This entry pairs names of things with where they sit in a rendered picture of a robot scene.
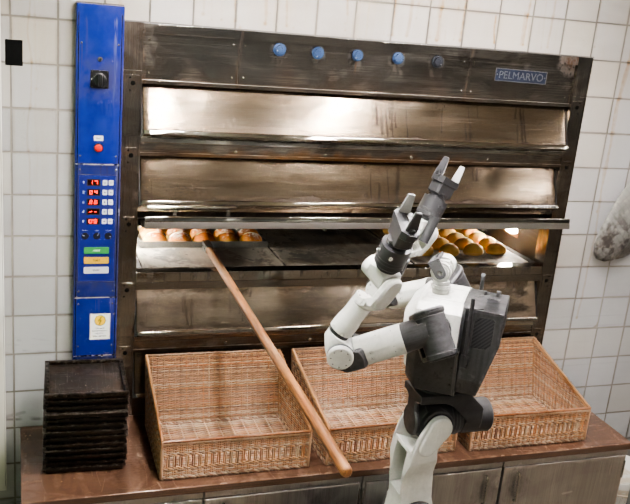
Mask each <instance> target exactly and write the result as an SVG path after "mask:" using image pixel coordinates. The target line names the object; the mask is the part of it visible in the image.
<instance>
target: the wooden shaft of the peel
mask: <svg viewBox="0 0 630 504"><path fill-rule="evenodd" d="M206 252H207V254H208V255H209V257H210V259H211V260H212V262H213V264H214V265H215V267H216V269H217V270H218V272H219V274H220V275H221V277H222V279H223V280H224V282H225V284H226V285H227V287H228V289H229V290H230V292H231V294H232V295H233V297H234V299H235V300H236V302H237V304H238V305H239V307H240V308H241V310H242V312H243V313H244V315H245V317H246V318H247V320H248V322H249V323H250V325H251V327H252V328H253V330H254V332H255V333H256V335H257V337H258V338H259V340H260V342H261V343H262V345H263V347H264V348H265V350H266V352H267V353H268V355H269V357H270V358H271V360H272V361H273V363H274V365H275V366H276V368H277V370H278V371H279V373H280V375H281V376H282V378H283V380H284V381H285V383H286V385H287V386H288V388H289V390H290V391H291V393H292V395H293V396H294V398H295V400H296V401H297V403H298V405H299V406H300V408H301V410H302V411H303V413H304V415H305V416H306V418H307V419H308V421H309V423H310V424H311V426H312V428H313V429H314V431H315V433H316V434H317V436H318V438H319V439H320V441H321V443H322V444H323V446H324V448H325V449H326V451H327V453H328V454H329V456H330V458H331V459H332V461H333V463H334V464H335V466H336V468H337V469H338V471H339V472H340V474H341V475H342V476H343V477H345V478H347V477H350V476H351V475H352V468H351V466H350V464H349V463H348V461H347V460H346V458H345V457H344V455H343V453H342V452H341V450H340V449H339V447H338V446H337V444H336V442H335V441H334V439H333V438H332V436H331V434H330V433H329V431H328V430H327V428H326V427H325V425H324V423H323V422H322V420H321V419H320V417H319V416H318V414H317V412H316V411H315V409H314V408H313V406H312V404H311V403H310V401H309V400H308V398H307V397H306V395H305V393H304V392H303V390H302V389H301V387H300V385H299V384H298V382H297V381H296V379H295V378H294V376H293V374H292V373H291V371H290V370H289V368H288V367H287V365H286V363H285V362H284V360H283V359H282V357H281V355H280V354H279V352H278V351H277V349H276V348H275V346H274V344H273V343H272V341H271V340H270V338H269V337H268V335H267V333H266V332H265V330H264V329H263V327H262V325H261V324H260V322H259V321H258V319H257V318H256V316H255V314H254V313H253V311H252V310H251V308H250V307H249V305H248V303H247V302H246V300H245V299H244V297H243V295H242V294H241V292H240V291H239V289H238V288H237V286H236V284H235V283H234V281H233V280H232V278H231V277H230V275H229V273H228V272H227V270H226V269H225V267H224V265H223V264H222V262H221V261H220V259H219V258H218V256H217V254H216V253H215V251H214V250H213V248H212V247H208V248H207V249H206Z"/></svg>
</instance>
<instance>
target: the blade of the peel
mask: <svg viewBox="0 0 630 504"><path fill-rule="evenodd" d="M258 234H259V233H258ZM259 235H260V234H259ZM260 236H261V235H260ZM261 238H262V241H240V239H238V240H239V241H210V242H211V243H212V245H213V247H214V248H268V241H267V240H266V239H265V238H264V237H263V236H261ZM137 242H138V245H139V247H140V248H202V241H192V239H191V241H168V239H167V241H143V239H142V238H141V234H140V233H139V235H138V238H137Z"/></svg>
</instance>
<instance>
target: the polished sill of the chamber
mask: <svg viewBox="0 0 630 504"><path fill-rule="evenodd" d="M457 264H459V265H461V266H462V268H463V270H464V274H465V276H481V274H482V273H485V274H486V275H536V274H541V272H542V266H541V265H539V264H538V263H536V262H518V263H457ZM361 266H362V265H307V266H237V267H225V269H226V270H227V272H228V273H229V275H230V277H231V278H232V280H283V279H334V278H368V277H367V276H366V275H365V274H364V272H363V271H362V270H361ZM430 271H431V268H430V266H429V264H408V265H407V267H406V269H405V271H404V274H403V276H402V277H431V273H430ZM181 281H224V280H223V279H222V277H221V275H220V274H219V272H218V270H217V269H216V267H167V268H136V282H181Z"/></svg>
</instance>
